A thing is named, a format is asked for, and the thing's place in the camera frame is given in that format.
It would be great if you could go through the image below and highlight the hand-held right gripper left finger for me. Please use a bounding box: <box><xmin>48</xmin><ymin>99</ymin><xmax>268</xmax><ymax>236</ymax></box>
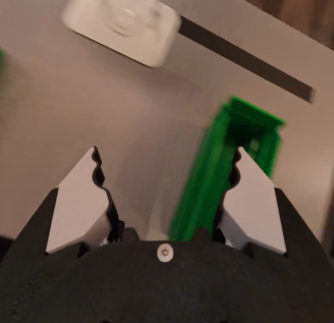
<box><xmin>45</xmin><ymin>146</ymin><xmax>123</xmax><ymax>255</ymax></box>

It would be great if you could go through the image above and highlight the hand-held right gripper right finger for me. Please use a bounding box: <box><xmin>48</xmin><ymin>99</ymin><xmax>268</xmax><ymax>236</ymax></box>
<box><xmin>212</xmin><ymin>146</ymin><xmax>287</xmax><ymax>255</ymax></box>

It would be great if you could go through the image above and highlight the black strip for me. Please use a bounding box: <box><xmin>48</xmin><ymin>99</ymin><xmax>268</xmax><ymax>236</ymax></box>
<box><xmin>178</xmin><ymin>16</ymin><xmax>317</xmax><ymax>104</ymax></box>

